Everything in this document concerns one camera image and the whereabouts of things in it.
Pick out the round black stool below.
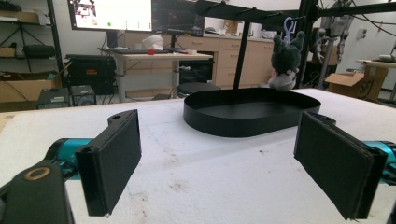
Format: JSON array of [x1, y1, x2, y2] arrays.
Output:
[[176, 81, 222, 98]]

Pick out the light wooden cabinet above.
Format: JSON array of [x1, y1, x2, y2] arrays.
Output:
[[124, 31, 276, 90]]

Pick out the wooden desk with grey legs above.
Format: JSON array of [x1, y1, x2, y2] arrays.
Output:
[[110, 52, 214, 103]]

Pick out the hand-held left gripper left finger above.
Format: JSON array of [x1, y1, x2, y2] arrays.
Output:
[[74, 108, 143, 217]]

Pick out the black box-shaped electronic device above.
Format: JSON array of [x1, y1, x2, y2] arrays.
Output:
[[69, 84, 97, 107]]

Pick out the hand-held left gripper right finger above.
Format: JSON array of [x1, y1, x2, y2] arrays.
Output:
[[293, 110, 389, 221]]

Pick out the black keyboard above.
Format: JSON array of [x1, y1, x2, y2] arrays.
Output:
[[98, 48, 171, 55]]

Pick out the monitor with dark screen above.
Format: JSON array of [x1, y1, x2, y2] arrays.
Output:
[[151, 0, 206, 37]]

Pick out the black carry case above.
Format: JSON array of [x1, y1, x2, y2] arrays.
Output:
[[22, 44, 56, 59]]

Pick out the white rounded object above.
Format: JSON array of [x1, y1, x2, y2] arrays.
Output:
[[142, 34, 164, 50]]

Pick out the open cardboard box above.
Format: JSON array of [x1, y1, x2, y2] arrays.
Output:
[[324, 65, 390, 101]]

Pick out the flat cardboard box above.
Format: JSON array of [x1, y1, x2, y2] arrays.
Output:
[[0, 9, 50, 26]]

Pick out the black metal shelf rack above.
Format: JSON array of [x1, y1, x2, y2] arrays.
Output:
[[0, 0, 67, 89]]

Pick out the large brown cardboard box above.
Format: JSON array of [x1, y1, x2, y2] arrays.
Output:
[[0, 72, 63, 104]]

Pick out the black rack with tray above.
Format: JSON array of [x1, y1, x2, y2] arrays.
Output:
[[183, 0, 321, 138]]

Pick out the flat black electronic device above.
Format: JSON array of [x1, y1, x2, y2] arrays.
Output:
[[36, 87, 70, 110]]

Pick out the light wooden table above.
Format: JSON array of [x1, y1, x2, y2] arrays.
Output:
[[356, 59, 396, 69]]

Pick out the dark grey and white plush toy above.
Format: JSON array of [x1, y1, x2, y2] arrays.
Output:
[[268, 17, 306, 92]]

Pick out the black crate with red label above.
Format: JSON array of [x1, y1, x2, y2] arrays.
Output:
[[64, 54, 117, 96]]

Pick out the black metal frame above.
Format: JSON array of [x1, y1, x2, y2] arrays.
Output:
[[293, 0, 396, 91]]

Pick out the grey robot on stand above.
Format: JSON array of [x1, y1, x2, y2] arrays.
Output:
[[311, 0, 351, 90]]

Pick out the white foam table cover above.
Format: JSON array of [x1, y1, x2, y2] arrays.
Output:
[[0, 88, 396, 224]]

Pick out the monitor with white screen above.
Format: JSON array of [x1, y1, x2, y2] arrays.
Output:
[[66, 0, 154, 33]]

